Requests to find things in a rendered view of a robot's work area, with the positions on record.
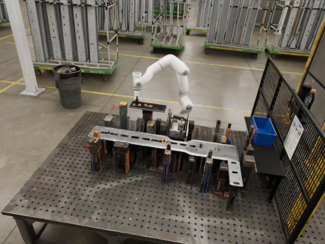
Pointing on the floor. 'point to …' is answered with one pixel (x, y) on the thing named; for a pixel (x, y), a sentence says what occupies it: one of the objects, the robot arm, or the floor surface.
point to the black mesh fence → (312, 203)
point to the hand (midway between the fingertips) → (137, 102)
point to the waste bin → (68, 84)
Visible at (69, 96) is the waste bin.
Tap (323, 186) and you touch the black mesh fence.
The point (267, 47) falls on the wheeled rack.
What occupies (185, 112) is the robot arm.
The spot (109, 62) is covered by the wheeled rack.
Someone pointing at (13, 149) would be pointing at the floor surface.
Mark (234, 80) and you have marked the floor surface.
